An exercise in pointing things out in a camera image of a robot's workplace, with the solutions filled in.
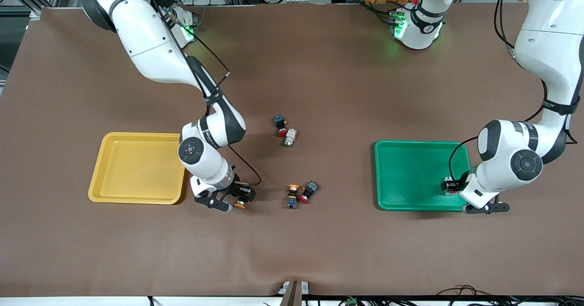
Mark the green plastic tray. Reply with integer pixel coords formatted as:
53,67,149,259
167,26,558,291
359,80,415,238
374,140,477,212

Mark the red push button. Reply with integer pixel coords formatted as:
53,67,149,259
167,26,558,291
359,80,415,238
297,181,319,204
273,114,289,137

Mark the brown table mat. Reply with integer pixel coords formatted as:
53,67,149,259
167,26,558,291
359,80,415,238
0,3,584,297

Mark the yellow plastic tray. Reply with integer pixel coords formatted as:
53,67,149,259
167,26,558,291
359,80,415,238
88,132,188,205

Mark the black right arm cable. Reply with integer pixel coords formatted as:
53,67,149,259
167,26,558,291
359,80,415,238
151,0,263,188

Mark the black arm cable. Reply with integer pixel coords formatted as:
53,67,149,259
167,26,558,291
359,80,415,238
151,0,263,188
448,0,580,181

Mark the black cable bundle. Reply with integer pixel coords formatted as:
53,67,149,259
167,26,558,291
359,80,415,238
433,285,507,306

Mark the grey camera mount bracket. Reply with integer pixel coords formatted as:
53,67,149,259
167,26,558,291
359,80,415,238
278,280,311,306

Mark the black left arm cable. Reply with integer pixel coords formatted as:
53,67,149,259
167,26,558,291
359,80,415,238
448,0,580,181

